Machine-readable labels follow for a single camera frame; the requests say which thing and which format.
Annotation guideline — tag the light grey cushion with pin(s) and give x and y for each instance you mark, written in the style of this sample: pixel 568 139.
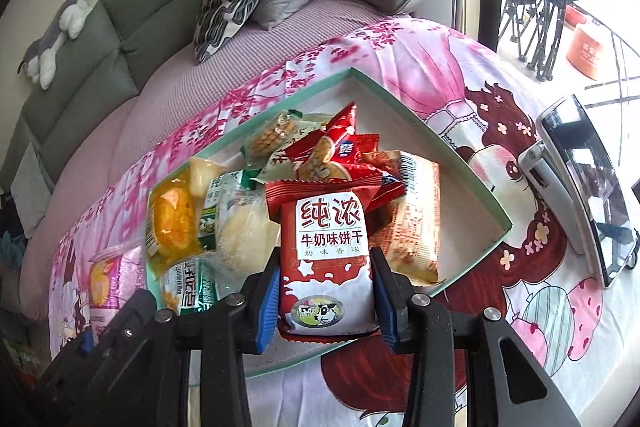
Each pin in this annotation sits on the light grey cushion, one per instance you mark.
pixel 30 192

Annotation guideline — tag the yellow cake packet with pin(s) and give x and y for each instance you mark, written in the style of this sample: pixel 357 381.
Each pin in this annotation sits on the yellow cake packet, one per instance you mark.
pixel 170 217

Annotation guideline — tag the teal cardboard box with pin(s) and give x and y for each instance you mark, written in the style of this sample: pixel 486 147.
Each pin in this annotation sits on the teal cardboard box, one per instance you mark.
pixel 390 117

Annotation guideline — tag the red white biscuit packet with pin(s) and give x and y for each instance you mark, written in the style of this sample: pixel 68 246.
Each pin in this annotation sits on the red white biscuit packet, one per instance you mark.
pixel 325 257

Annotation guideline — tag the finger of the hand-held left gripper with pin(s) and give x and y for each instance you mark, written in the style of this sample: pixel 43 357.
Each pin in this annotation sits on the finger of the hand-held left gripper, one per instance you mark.
pixel 86 342

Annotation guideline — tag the grey sofa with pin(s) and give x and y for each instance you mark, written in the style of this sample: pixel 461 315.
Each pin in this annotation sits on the grey sofa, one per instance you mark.
pixel 150 22

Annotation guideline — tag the green white snack packet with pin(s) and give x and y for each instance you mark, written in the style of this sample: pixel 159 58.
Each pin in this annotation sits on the green white snack packet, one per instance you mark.
pixel 187 289

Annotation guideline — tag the silver phone stand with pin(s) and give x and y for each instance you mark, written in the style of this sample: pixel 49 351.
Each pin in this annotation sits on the silver phone stand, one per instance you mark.
pixel 545 187

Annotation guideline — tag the grey white plush toy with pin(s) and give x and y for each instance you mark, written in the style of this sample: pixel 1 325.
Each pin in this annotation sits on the grey white plush toy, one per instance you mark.
pixel 55 37

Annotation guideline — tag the white orange cracker packet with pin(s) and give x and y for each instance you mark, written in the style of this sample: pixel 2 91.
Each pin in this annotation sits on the white orange cracker packet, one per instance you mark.
pixel 272 134

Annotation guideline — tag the clear white bun packet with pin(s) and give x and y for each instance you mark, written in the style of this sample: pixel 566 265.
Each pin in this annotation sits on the clear white bun packet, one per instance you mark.
pixel 245 227

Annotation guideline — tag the teal blue cloth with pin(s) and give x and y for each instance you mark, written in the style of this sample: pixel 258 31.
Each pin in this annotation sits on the teal blue cloth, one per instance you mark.
pixel 10 249

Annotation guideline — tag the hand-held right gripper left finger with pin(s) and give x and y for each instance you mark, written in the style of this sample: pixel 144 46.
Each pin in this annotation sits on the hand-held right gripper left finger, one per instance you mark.
pixel 267 302

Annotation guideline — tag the red patterned snack packet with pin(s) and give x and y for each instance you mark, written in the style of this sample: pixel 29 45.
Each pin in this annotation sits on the red patterned snack packet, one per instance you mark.
pixel 372 192

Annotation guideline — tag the orange white barcode packet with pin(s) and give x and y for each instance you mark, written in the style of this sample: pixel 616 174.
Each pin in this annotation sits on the orange white barcode packet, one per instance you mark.
pixel 415 217

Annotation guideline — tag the orange bucket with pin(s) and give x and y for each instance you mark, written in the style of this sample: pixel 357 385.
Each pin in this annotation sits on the orange bucket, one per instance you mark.
pixel 585 49

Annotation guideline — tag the pink snack packet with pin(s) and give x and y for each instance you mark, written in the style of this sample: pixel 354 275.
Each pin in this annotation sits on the pink snack packet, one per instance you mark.
pixel 107 279

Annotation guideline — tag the green biscuit packet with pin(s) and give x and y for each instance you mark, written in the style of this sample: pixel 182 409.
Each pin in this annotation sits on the green biscuit packet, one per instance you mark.
pixel 217 202

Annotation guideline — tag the printed cartoon blanket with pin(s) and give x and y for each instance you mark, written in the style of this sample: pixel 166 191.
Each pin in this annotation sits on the printed cartoon blanket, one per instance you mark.
pixel 450 67

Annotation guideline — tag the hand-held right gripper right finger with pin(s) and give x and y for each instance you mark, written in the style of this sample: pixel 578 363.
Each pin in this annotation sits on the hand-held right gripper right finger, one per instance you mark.
pixel 387 302

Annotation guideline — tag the red cartoon snack packet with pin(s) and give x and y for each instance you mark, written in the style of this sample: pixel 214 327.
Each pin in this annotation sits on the red cartoon snack packet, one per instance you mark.
pixel 320 152

